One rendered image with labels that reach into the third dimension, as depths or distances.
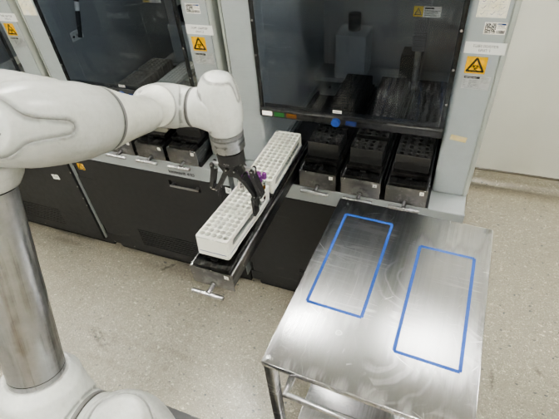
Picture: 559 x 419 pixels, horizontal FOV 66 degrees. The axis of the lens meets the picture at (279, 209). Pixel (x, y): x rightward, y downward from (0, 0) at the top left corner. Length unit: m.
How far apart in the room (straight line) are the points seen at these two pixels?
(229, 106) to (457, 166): 0.78
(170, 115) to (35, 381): 0.63
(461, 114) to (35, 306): 1.18
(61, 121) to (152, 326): 1.68
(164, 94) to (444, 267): 0.84
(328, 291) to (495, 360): 1.11
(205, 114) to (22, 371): 0.65
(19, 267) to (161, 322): 1.44
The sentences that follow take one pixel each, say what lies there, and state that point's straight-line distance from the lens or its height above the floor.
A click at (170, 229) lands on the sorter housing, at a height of 0.32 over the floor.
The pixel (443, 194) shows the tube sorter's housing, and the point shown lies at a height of 0.73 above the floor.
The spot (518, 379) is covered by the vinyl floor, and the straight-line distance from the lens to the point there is 2.07.
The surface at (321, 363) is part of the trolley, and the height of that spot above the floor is 0.82.
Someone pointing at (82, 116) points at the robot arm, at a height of 1.46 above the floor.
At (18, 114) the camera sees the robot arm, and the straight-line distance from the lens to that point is 0.57.
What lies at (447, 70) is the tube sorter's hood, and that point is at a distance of 1.32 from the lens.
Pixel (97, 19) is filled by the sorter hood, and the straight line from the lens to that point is 1.76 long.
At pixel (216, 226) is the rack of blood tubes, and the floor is 0.88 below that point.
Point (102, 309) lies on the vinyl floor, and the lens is 2.34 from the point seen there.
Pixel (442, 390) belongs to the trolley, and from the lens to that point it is 1.02.
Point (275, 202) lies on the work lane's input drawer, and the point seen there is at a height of 0.80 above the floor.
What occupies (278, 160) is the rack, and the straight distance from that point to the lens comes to 1.47.
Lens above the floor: 1.71
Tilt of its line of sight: 42 degrees down
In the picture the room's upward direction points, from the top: 6 degrees counter-clockwise
